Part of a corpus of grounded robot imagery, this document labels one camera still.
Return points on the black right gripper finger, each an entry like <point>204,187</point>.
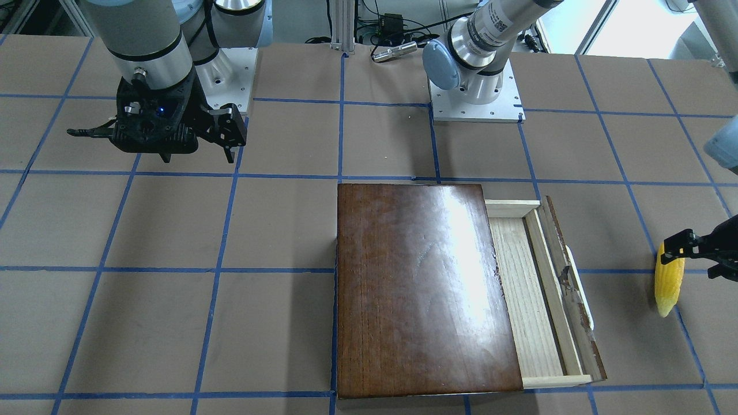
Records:
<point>224,127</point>
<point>105,131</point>

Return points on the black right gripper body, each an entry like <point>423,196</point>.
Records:
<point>221,125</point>

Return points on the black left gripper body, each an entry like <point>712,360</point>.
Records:
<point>727,240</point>

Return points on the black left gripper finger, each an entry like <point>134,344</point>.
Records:
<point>687,244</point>
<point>727,270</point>

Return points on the yellow corn cob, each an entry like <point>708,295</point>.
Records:
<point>667,282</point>

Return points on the light wood drawer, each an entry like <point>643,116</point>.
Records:
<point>552,324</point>

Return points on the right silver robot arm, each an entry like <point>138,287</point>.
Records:
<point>171,55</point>

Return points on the dark wooden drawer cabinet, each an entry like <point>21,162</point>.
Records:
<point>420,305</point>

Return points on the silver metal cylinder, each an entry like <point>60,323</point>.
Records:
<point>394,52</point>

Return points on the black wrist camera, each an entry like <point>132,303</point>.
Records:
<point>183,140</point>

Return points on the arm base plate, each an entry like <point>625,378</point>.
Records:
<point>229,78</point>
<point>488,99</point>

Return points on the aluminium frame post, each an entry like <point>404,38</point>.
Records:
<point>342,26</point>

